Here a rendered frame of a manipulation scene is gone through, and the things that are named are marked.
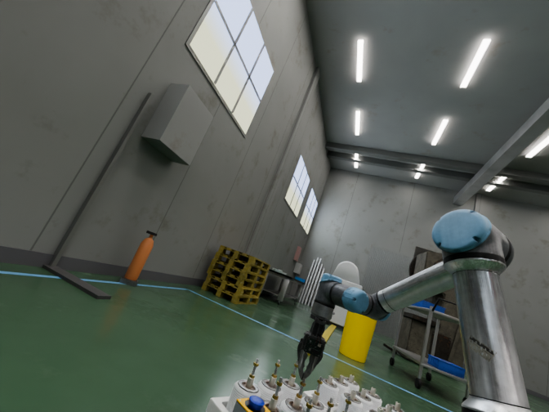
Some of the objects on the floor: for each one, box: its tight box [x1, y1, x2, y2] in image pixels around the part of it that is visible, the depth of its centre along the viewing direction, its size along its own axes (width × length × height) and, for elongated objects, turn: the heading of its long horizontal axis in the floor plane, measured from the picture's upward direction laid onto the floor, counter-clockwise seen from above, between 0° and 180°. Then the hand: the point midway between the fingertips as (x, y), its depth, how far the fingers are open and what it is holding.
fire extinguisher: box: [119, 231, 158, 287], centre depth 284 cm, size 25×25×60 cm
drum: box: [339, 311, 377, 363], centre depth 342 cm, size 41×41×65 cm
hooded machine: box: [329, 262, 363, 330], centre depth 661 cm, size 86×70×163 cm
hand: (302, 374), depth 88 cm, fingers closed
